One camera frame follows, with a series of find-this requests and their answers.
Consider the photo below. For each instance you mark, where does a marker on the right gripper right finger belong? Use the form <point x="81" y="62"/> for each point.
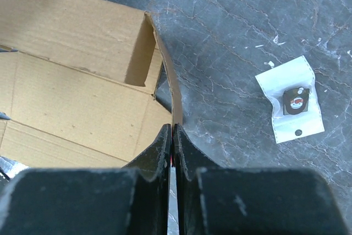
<point x="218" y="200"/>

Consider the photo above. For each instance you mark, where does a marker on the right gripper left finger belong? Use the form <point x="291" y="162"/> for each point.
<point x="128" y="200"/>

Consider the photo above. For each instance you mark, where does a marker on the brown cardboard box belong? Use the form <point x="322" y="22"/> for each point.
<point x="86" y="83"/>

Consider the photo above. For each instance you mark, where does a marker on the small white packet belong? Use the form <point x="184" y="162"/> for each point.
<point x="290" y="88"/>

